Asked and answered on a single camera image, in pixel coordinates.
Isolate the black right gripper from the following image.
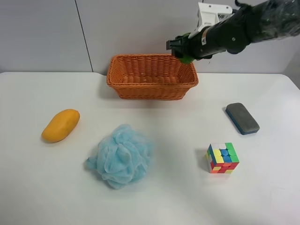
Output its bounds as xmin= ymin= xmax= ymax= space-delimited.
xmin=166 ymin=15 xmax=250 ymax=61

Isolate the green lemon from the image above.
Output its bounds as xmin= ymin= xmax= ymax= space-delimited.
xmin=177 ymin=32 xmax=195 ymax=64

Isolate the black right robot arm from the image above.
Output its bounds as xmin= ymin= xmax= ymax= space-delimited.
xmin=166 ymin=0 xmax=300 ymax=64

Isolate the orange woven basket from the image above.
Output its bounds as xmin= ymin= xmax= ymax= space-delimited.
xmin=106 ymin=54 xmax=199 ymax=100

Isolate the grey blue whiteboard eraser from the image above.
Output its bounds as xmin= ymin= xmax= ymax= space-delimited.
xmin=225 ymin=103 xmax=260 ymax=135

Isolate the multicoloured puzzle cube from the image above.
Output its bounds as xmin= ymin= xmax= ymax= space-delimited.
xmin=205 ymin=142 xmax=240 ymax=173

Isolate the light blue bath loofah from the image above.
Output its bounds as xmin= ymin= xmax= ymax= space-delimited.
xmin=85 ymin=124 xmax=154 ymax=189

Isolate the yellow mango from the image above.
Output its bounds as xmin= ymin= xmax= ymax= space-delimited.
xmin=41 ymin=109 xmax=80 ymax=143

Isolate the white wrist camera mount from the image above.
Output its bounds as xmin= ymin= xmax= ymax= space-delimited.
xmin=188 ymin=2 xmax=233 ymax=39

